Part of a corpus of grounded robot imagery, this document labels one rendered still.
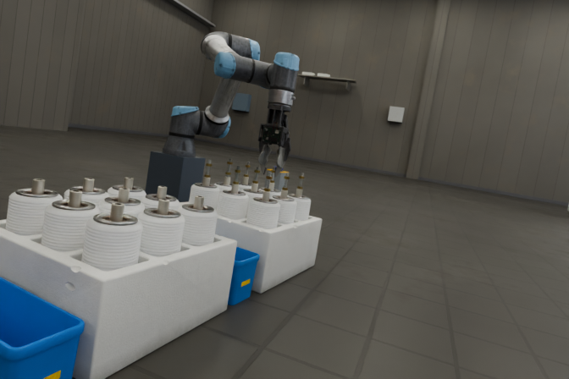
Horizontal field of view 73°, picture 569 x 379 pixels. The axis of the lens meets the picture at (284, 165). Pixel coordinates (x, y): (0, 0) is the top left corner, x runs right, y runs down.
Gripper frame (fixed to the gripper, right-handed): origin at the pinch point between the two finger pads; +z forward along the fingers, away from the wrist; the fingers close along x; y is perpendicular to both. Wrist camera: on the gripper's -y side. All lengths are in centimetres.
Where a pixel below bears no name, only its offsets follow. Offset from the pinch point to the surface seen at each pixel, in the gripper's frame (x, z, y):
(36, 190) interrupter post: -36, 9, 49
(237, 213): -8.2, 14.9, 1.1
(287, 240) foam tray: 8.5, 20.5, -1.3
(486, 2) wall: 233, -431, -946
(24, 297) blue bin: -23, 23, 62
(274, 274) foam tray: 7.2, 30.2, 3.5
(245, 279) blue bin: 2.4, 28.2, 18.0
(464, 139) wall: 243, -88, -945
